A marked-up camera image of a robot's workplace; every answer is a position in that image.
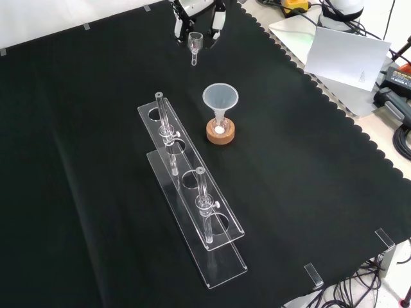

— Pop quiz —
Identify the white paper sheet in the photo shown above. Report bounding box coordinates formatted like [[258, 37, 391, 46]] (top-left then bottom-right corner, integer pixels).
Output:
[[302, 26, 392, 94]]

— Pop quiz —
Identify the clear acrylic funnel stand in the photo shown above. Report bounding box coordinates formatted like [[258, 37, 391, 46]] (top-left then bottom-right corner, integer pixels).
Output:
[[137, 92, 249, 290]]

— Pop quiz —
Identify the cork ring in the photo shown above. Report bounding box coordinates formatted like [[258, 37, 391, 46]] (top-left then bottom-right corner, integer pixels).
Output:
[[205, 117, 236, 146]]

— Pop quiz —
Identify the clear acrylic cloth clip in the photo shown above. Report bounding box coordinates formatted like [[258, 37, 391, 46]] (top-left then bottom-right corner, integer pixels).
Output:
[[303, 262, 325, 287], [374, 228, 396, 250]]

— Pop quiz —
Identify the clear glass weighing funnel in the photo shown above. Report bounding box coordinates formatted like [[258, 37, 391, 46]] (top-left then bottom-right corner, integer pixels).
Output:
[[188, 31, 204, 67]]

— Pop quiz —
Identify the black cloth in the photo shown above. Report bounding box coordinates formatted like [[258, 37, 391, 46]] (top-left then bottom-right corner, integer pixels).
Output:
[[0, 0, 411, 308]]

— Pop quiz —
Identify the black and grey hand tool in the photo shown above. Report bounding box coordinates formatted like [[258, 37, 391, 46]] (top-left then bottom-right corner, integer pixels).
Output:
[[373, 86, 411, 123]]

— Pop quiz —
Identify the translucent plastic funnel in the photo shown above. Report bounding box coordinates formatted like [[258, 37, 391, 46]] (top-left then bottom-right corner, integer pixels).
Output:
[[202, 83, 240, 126]]

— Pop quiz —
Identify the yellow stop button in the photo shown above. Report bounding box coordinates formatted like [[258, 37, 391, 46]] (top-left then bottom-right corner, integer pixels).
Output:
[[281, 0, 311, 17]]

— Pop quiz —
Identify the small round-bottom glass flask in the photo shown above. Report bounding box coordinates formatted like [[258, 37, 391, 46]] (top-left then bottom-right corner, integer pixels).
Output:
[[212, 115, 229, 135]]

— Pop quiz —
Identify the pale silver board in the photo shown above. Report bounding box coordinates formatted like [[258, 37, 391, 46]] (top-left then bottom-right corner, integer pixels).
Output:
[[267, 15, 393, 118]]

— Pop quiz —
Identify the black power adapter orange label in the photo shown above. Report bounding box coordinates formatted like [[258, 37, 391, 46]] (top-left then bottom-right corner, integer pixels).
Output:
[[382, 63, 411, 90]]

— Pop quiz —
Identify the black floor cable bundle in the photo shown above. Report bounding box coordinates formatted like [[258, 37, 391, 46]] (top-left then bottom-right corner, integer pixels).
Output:
[[300, 248, 411, 308]]

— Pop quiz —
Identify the coiled black cable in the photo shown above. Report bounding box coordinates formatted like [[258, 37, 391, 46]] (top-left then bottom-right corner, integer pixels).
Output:
[[392, 123, 411, 161]]

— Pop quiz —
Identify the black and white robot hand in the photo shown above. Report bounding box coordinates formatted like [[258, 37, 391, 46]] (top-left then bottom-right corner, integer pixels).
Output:
[[171, 0, 228, 44]]

